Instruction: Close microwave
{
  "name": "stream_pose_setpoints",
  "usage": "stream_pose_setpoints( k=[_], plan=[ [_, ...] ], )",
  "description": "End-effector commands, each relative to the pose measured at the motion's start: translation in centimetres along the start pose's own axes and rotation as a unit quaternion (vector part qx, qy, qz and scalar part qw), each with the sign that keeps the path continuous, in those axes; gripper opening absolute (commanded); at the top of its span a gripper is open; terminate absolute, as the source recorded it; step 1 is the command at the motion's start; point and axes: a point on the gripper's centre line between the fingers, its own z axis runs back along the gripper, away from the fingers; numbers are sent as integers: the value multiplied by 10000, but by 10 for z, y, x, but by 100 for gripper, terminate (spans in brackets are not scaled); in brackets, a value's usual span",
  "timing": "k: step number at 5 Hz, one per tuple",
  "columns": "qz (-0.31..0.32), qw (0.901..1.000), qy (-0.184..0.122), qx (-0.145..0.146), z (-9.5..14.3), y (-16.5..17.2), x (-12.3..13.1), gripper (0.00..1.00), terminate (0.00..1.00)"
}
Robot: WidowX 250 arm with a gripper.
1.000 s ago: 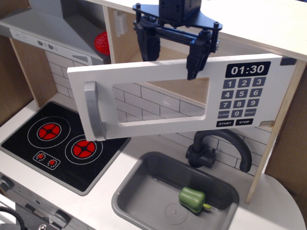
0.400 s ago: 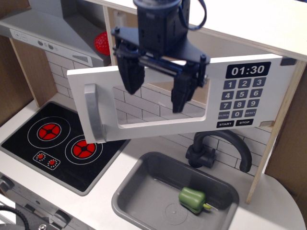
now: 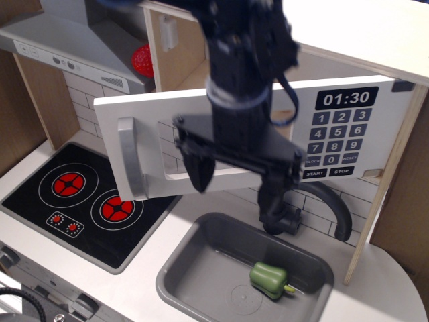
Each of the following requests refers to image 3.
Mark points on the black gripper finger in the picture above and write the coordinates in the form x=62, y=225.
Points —
x=270, y=198
x=200, y=170

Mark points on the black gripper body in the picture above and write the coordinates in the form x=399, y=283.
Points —
x=243, y=139

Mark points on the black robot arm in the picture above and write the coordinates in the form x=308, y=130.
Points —
x=250, y=47

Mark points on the wooden microwave cabinet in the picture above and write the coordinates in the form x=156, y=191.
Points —
x=386, y=37

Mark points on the black toy faucet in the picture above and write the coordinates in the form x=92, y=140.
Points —
x=317, y=206

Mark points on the green toy bell pepper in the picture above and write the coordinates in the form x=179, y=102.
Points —
x=270, y=280

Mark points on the grey sink basin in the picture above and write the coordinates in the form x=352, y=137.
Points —
x=207, y=275

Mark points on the red toy strawberry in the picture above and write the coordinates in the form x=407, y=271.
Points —
x=141, y=61

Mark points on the black toy stove top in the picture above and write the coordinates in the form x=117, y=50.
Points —
x=73, y=200

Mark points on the grey range hood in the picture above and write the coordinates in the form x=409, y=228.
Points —
x=78, y=37

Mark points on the grey oven control panel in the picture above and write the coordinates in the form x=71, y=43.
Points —
x=78, y=304

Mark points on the grey door handle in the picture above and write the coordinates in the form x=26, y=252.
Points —
x=127, y=133

